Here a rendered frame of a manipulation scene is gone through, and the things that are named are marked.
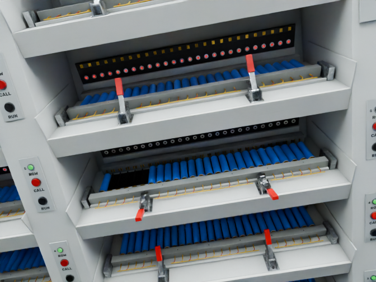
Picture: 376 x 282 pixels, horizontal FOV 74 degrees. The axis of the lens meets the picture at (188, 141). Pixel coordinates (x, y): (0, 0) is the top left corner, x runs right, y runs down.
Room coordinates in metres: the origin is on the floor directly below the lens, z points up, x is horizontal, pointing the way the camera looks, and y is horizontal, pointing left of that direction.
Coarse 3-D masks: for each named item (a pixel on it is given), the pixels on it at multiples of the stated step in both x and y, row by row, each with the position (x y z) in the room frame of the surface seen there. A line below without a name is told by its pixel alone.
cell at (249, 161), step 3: (243, 153) 0.60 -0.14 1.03; (246, 153) 0.60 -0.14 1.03; (243, 156) 0.60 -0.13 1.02; (246, 156) 0.59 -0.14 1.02; (249, 156) 0.59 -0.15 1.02; (246, 159) 0.58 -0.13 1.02; (249, 159) 0.57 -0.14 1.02; (246, 162) 0.57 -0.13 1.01; (249, 162) 0.56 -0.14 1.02; (252, 162) 0.57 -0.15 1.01; (246, 165) 0.57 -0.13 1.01; (249, 165) 0.56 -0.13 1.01; (252, 165) 0.55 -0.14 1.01
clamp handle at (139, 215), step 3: (144, 198) 0.50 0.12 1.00; (144, 201) 0.50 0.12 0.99; (144, 204) 0.49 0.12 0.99; (141, 207) 0.48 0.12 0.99; (144, 207) 0.48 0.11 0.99; (138, 210) 0.46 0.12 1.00; (141, 210) 0.46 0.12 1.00; (138, 213) 0.45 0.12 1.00; (141, 213) 0.45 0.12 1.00; (138, 216) 0.44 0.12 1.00; (141, 216) 0.44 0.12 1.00; (135, 219) 0.43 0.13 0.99; (138, 219) 0.43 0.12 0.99; (141, 219) 0.43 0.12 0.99
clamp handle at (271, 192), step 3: (264, 180) 0.49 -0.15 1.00; (264, 183) 0.49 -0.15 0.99; (264, 186) 0.48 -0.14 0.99; (267, 186) 0.47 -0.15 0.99; (267, 189) 0.45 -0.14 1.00; (270, 189) 0.45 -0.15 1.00; (267, 192) 0.45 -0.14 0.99; (270, 192) 0.44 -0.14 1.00; (273, 192) 0.44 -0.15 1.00; (270, 195) 0.43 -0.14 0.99; (273, 195) 0.43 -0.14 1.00; (276, 195) 0.42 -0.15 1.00; (273, 198) 0.42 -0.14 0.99; (276, 198) 0.42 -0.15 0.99
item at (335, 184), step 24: (192, 144) 0.65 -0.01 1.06; (312, 144) 0.62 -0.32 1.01; (144, 168) 0.65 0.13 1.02; (336, 168) 0.52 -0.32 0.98; (96, 192) 0.59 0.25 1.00; (216, 192) 0.52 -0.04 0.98; (240, 192) 0.50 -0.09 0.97; (288, 192) 0.48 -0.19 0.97; (312, 192) 0.48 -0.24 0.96; (336, 192) 0.48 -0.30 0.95; (72, 216) 0.49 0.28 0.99; (96, 216) 0.51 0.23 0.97; (120, 216) 0.50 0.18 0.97; (144, 216) 0.49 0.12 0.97; (168, 216) 0.49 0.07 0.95; (192, 216) 0.49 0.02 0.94; (216, 216) 0.49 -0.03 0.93
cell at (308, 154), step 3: (297, 144) 0.61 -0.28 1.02; (300, 144) 0.60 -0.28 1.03; (303, 144) 0.59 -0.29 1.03; (300, 147) 0.59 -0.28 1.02; (303, 147) 0.58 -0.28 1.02; (306, 147) 0.58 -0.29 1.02; (300, 150) 0.59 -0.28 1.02; (303, 150) 0.58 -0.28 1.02; (306, 150) 0.57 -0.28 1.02; (303, 153) 0.57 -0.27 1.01; (306, 153) 0.56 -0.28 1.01; (309, 153) 0.56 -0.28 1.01; (306, 156) 0.56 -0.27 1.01; (309, 156) 0.55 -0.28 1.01; (312, 156) 0.55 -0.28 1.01
